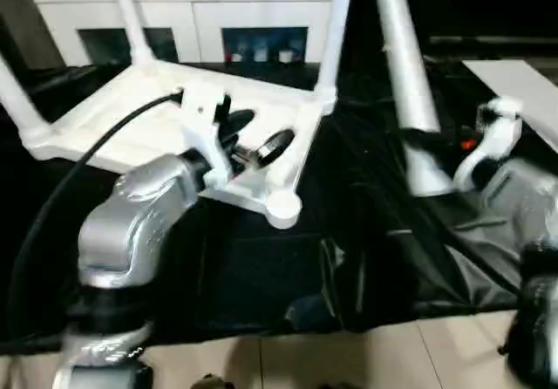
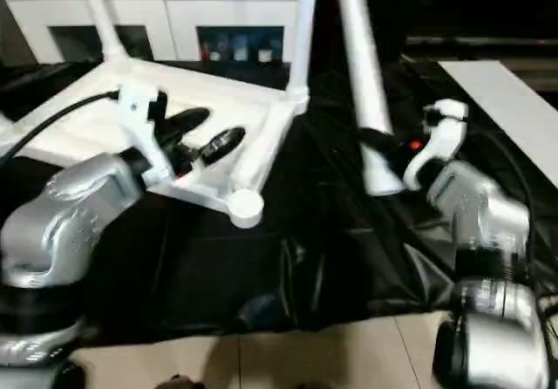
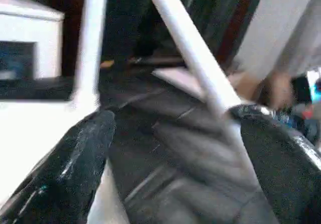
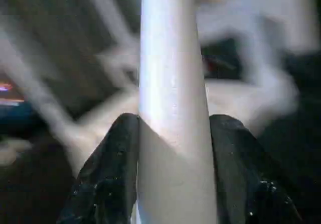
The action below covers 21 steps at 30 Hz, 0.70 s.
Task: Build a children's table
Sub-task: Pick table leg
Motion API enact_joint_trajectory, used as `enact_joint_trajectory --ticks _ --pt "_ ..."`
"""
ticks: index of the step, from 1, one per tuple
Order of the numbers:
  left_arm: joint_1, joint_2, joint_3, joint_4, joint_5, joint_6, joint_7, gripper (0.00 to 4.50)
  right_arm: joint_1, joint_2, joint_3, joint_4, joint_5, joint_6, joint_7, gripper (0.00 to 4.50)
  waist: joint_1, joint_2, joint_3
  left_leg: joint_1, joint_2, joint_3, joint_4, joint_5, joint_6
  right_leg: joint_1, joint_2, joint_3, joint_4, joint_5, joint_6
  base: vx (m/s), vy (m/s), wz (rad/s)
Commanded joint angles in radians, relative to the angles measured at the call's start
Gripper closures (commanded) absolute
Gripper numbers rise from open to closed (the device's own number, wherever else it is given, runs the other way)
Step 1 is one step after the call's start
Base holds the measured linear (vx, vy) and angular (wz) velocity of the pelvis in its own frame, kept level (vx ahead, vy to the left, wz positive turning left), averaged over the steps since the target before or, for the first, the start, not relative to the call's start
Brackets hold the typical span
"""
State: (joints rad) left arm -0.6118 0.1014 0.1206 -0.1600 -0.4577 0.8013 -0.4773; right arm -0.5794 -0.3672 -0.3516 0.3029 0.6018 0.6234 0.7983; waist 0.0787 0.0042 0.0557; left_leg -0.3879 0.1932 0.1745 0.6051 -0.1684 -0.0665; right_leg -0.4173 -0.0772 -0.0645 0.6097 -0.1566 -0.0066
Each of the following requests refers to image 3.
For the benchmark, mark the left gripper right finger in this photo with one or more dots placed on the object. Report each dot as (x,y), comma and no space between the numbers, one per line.
(283,178)

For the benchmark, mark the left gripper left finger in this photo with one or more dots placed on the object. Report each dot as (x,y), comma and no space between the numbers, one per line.
(62,171)

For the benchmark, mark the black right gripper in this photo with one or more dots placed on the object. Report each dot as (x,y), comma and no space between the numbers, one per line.
(307,116)

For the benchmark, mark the white plastic table top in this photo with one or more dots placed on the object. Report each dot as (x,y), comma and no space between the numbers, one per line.
(37,118)

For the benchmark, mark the white plastic table leg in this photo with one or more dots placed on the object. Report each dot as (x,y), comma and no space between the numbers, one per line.
(190,45)
(91,45)

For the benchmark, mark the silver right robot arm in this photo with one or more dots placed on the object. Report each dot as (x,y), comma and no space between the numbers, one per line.
(283,28)

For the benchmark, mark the black mat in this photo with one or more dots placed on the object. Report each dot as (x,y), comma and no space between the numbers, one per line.
(163,146)

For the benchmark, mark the small yellow tag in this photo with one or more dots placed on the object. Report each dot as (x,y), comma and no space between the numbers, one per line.
(107,64)

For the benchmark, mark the white cabinet with glass doors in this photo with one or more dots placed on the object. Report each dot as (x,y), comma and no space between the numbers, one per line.
(47,45)

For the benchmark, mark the white board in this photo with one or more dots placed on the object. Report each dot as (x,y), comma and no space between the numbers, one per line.
(175,77)

